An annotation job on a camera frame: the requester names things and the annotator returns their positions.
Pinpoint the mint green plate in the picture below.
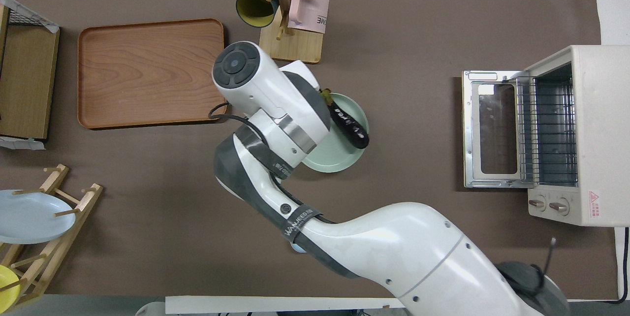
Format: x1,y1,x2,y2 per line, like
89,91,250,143
301,93,370,174

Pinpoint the dark purple eggplant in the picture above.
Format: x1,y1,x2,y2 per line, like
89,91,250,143
320,89,370,150

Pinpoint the glass oven door with handle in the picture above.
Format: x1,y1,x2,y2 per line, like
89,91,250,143
462,70,535,190

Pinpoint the cream toaster oven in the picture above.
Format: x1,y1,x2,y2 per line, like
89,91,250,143
512,44,630,228

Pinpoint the wooden mug tree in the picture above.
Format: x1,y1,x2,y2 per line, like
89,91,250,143
235,0,331,64

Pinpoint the pink mug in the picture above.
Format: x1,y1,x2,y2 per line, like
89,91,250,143
287,0,331,35

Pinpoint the brown table mat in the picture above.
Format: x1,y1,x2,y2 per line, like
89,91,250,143
0,0,619,303

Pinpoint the brown wooden tray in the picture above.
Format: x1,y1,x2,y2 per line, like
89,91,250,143
77,18,228,130

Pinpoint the wooden plate rack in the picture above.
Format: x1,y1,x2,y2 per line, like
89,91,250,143
0,163,104,308

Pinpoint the light blue plate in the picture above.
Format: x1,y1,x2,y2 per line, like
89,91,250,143
0,189,77,245

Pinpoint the white checked cloth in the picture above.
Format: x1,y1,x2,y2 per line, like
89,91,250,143
0,0,61,34

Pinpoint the yellow plate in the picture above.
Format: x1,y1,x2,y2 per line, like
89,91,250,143
0,264,23,311

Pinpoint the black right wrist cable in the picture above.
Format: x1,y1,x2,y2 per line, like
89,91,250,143
208,103,257,126

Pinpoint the metal oven wire rack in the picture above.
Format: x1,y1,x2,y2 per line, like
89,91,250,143
515,76,578,185

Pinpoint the wire basket wooden box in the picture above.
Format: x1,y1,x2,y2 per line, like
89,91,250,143
0,3,61,140

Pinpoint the black oven power cable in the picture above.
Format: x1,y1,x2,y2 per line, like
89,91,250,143
566,226,630,305

